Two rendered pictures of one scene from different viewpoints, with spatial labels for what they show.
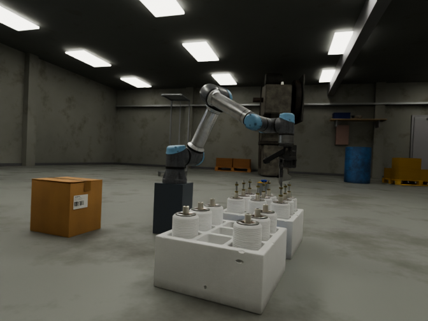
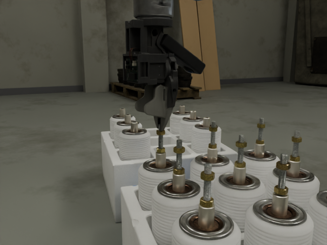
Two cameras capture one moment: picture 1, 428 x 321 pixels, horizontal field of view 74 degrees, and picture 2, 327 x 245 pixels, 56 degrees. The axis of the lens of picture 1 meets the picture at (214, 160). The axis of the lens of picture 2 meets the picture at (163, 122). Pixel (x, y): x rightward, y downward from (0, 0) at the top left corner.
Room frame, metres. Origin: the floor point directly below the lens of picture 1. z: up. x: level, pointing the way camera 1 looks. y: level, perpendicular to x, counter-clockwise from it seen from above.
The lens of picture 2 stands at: (1.91, -0.73, 0.48)
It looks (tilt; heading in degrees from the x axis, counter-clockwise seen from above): 13 degrees down; 140
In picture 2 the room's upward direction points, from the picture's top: straight up
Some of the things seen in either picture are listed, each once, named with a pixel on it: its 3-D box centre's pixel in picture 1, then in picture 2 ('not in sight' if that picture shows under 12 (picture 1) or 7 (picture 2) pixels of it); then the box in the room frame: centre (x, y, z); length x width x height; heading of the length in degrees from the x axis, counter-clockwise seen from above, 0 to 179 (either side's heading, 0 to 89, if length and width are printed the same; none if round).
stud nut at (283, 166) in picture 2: not in sight; (283, 165); (1.70, -0.33, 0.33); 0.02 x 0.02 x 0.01; 37
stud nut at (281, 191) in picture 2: not in sight; (281, 189); (1.70, -0.33, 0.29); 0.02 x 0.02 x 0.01; 37
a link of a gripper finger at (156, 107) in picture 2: not in sight; (157, 108); (1.45, -0.36, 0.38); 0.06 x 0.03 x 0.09; 80
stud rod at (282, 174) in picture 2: not in sight; (281, 178); (1.70, -0.33, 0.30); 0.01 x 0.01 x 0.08
